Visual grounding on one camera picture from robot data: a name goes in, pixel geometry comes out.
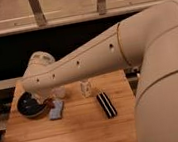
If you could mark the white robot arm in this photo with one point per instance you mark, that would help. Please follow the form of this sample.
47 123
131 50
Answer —
147 43

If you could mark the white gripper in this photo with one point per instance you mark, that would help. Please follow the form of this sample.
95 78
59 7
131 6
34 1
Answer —
41 95

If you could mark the red chili pepper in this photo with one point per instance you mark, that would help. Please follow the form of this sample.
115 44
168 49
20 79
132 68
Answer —
49 101

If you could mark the small white bottle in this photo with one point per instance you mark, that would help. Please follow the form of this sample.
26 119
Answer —
86 88

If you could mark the black striped rectangular block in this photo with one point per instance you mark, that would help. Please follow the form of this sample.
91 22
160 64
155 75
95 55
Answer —
106 104

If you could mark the wooden cutting board table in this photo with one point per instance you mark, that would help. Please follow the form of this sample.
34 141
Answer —
83 120

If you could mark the black bowl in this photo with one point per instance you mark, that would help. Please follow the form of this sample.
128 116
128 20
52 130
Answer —
30 106

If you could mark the blue sponge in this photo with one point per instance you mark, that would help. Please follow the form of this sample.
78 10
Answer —
56 111

